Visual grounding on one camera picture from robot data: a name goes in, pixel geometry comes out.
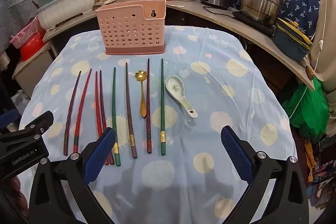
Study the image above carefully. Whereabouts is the brown chopstick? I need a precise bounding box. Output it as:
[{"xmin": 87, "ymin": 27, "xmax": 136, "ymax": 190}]
[{"xmin": 124, "ymin": 62, "xmax": 138, "ymax": 159}]

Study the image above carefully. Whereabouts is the green plastic bag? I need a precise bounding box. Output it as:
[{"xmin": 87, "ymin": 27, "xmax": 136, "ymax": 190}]
[{"xmin": 282, "ymin": 77, "xmax": 330, "ymax": 146}]

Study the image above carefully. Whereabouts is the red chopstick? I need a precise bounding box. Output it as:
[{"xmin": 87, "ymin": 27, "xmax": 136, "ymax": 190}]
[
  {"xmin": 95, "ymin": 71, "xmax": 110, "ymax": 165},
  {"xmin": 73, "ymin": 68, "xmax": 92, "ymax": 154}
]

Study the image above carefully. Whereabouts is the light blue printed tablecloth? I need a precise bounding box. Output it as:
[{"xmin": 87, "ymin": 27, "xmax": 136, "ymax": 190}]
[{"xmin": 18, "ymin": 25, "xmax": 298, "ymax": 224}]

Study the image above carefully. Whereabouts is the white ceramic soup spoon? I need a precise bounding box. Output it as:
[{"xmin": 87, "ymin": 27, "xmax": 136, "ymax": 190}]
[{"xmin": 165, "ymin": 75, "xmax": 198, "ymax": 119}]

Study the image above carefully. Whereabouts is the beige curtain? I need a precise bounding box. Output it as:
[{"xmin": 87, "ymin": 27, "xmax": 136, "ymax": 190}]
[{"xmin": 306, "ymin": 0, "xmax": 336, "ymax": 85}]

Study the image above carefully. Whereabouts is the pink plastic basket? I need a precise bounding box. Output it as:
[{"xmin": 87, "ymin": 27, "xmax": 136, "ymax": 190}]
[{"xmin": 10, "ymin": 20, "xmax": 40, "ymax": 48}]

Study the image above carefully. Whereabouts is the black induction cooker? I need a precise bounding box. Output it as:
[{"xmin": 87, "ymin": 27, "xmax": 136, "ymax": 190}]
[{"xmin": 231, "ymin": 11, "xmax": 276, "ymax": 35}]

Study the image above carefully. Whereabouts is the green chopstick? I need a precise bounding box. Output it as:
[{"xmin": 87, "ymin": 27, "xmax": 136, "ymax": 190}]
[
  {"xmin": 160, "ymin": 58, "xmax": 166, "ymax": 156},
  {"xmin": 112, "ymin": 67, "xmax": 122, "ymax": 167}
]

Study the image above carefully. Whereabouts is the white and teal dish drainer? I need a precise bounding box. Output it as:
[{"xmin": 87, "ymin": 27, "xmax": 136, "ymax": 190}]
[{"xmin": 35, "ymin": 0, "xmax": 95, "ymax": 30}]

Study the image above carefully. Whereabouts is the gold flower spoon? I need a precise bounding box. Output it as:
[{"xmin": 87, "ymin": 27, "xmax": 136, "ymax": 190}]
[{"xmin": 134, "ymin": 70, "xmax": 147, "ymax": 118}]

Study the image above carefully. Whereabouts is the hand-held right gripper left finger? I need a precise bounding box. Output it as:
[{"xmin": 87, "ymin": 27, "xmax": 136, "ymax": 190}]
[{"xmin": 28, "ymin": 127, "xmax": 117, "ymax": 224}]

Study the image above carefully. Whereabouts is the pink perforated utensil holder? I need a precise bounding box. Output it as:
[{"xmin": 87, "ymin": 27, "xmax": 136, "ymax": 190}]
[{"xmin": 95, "ymin": 0, "xmax": 167, "ymax": 56}]

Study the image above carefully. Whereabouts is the curved wooden counter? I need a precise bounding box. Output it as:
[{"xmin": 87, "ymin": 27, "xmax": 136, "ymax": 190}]
[{"xmin": 12, "ymin": 0, "xmax": 315, "ymax": 98}]

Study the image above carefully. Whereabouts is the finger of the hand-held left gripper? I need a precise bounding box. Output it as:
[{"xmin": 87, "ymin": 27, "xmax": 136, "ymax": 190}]
[
  {"xmin": 0, "ymin": 110, "xmax": 54, "ymax": 144},
  {"xmin": 0, "ymin": 109, "xmax": 19, "ymax": 123}
]

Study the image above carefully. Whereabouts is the red plastic basin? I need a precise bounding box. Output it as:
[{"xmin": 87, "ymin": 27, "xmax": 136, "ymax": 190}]
[{"xmin": 20, "ymin": 28, "xmax": 46, "ymax": 62}]

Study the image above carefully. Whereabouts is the dark maroon chopstick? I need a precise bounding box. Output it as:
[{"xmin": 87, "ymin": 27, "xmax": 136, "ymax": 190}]
[
  {"xmin": 63, "ymin": 70, "xmax": 82, "ymax": 156},
  {"xmin": 146, "ymin": 58, "xmax": 153, "ymax": 154},
  {"xmin": 99, "ymin": 70, "xmax": 115, "ymax": 165}
]

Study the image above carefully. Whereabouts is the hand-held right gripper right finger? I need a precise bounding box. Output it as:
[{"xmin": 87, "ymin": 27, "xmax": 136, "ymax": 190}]
[{"xmin": 220, "ymin": 125, "xmax": 310, "ymax": 224}]

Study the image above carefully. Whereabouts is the person's left hand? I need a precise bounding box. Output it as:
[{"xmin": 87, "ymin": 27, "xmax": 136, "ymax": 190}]
[{"xmin": 10, "ymin": 176, "xmax": 29, "ymax": 216}]

